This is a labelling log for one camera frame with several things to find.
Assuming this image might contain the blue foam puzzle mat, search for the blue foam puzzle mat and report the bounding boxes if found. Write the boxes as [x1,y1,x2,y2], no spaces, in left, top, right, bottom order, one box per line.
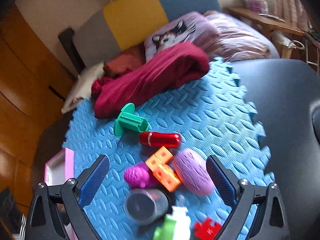
[63,60,274,239]

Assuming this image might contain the magenta perforated head figure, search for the magenta perforated head figure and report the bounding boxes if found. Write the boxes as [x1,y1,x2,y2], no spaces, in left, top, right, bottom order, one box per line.
[124,162,159,189]

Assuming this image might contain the pink box on table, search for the pink box on table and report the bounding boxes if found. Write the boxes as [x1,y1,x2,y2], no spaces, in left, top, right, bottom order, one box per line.
[242,0,268,14]

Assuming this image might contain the cat print purple pillow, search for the cat print purple pillow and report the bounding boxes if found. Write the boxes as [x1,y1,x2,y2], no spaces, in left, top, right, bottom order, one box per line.
[144,11,220,61]

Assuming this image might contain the green white plastic toy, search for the green white plastic toy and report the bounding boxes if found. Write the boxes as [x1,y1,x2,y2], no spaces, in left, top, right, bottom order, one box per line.
[153,195,191,240]

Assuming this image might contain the dark red blanket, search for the dark red blanket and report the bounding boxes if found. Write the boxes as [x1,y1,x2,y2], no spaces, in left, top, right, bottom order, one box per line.
[91,42,209,119]

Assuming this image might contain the clear cup black base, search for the clear cup black base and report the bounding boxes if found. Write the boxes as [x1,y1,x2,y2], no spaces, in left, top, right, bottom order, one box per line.
[124,187,176,226]

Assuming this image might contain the pink rimmed white tray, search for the pink rimmed white tray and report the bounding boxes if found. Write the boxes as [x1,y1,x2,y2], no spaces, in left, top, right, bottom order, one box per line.
[44,147,78,240]

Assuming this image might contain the wooden wardrobe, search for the wooden wardrobe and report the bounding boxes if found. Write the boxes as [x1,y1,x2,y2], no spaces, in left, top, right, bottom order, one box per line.
[1,5,74,213]

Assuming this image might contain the beige cloth bag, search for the beige cloth bag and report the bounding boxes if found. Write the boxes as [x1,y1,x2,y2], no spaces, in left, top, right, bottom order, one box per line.
[61,61,105,114]

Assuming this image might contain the red metallic capsule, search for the red metallic capsule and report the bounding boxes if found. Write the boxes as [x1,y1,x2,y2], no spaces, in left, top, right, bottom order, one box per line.
[139,132,182,148]

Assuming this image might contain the wooden side table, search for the wooden side table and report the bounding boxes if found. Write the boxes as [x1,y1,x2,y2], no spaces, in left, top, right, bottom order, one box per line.
[227,7,304,59]

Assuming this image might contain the lilac patterned egg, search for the lilac patterned egg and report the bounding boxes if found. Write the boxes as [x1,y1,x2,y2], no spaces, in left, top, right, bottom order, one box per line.
[173,148,214,197]

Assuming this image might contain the rust red cushion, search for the rust red cushion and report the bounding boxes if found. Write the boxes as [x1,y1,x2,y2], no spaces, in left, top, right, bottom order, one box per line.
[104,43,146,78]

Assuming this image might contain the grey yellow blue headboard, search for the grey yellow blue headboard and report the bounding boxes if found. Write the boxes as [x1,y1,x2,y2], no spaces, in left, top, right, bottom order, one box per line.
[73,0,221,67]

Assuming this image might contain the pink curtain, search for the pink curtain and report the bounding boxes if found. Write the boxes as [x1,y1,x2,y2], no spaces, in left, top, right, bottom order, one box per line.
[274,0,310,31]

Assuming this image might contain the red puzzle piece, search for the red puzzle piece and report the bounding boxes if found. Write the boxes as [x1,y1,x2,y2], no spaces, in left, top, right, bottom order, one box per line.
[193,217,222,240]

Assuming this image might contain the pink striped duvet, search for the pink striped duvet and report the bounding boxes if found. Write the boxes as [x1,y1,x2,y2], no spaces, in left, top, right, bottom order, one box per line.
[204,11,280,62]

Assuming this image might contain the green plastic spool toy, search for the green plastic spool toy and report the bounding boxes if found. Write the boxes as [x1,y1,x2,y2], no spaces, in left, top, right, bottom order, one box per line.
[113,103,151,137]

